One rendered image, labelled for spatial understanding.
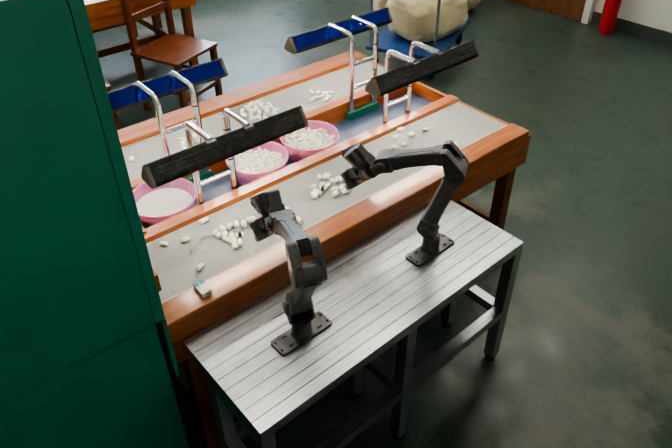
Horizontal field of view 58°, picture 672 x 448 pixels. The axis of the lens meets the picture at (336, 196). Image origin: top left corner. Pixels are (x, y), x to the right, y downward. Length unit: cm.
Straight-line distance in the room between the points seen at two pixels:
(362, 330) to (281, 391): 33
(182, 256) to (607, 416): 178
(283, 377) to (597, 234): 225
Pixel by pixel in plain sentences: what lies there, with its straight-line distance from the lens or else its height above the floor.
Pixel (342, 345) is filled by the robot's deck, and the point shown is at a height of 67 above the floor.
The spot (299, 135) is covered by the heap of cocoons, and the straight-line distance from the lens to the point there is 277.
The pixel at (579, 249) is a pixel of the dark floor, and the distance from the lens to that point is 348.
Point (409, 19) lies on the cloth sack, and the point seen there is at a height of 43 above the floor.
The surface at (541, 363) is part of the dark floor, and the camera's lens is 286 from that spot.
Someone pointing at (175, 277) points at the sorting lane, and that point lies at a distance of 210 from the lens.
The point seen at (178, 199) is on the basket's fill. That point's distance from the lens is 246.
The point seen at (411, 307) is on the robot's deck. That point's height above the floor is 67.
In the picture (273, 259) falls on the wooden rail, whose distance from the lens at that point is 206.
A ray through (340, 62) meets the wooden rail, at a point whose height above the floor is 76.
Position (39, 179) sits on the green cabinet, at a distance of 145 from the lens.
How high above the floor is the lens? 215
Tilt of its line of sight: 36 degrees down
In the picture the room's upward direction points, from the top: straight up
